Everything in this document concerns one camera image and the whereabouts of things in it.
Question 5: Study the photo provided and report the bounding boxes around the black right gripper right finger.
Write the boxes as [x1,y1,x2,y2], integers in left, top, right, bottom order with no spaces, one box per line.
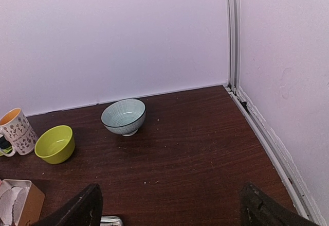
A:
[240,182,315,226]

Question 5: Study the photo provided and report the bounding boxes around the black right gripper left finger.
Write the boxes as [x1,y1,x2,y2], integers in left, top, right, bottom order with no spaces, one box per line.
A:
[33,183,103,226]

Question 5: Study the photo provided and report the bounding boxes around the bear print tin lid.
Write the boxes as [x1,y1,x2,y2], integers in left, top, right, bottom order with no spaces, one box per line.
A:
[100,216,124,226]

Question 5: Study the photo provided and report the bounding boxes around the tan tin box base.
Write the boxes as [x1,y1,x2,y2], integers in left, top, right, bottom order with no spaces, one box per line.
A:
[1,179,45,225]

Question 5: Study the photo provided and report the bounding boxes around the lime green bowl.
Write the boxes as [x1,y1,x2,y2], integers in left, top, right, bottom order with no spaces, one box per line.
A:
[34,125,75,165]

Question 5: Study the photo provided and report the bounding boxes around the white paper cupcake liner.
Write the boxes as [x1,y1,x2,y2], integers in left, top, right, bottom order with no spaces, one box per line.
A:
[1,186,28,225]

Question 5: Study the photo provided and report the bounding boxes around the green saucer plate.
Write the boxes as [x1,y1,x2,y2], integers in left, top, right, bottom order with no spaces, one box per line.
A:
[1,147,12,156]

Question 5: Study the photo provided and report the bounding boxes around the light blue patterned bowl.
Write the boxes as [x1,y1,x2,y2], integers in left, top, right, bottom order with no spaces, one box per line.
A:
[101,99,146,136]

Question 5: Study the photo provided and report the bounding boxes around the navy white dotted bowl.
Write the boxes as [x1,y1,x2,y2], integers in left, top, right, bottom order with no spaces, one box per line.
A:
[0,136,12,150]

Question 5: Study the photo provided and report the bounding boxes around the floral white mug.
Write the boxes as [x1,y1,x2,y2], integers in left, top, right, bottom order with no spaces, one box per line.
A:
[1,108,39,157]

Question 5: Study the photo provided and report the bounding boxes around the right aluminium table rail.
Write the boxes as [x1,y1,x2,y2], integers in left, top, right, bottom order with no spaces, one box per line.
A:
[224,85,318,223]

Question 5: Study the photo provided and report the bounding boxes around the right rear aluminium frame post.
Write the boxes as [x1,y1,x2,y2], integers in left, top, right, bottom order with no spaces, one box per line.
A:
[227,0,241,93]

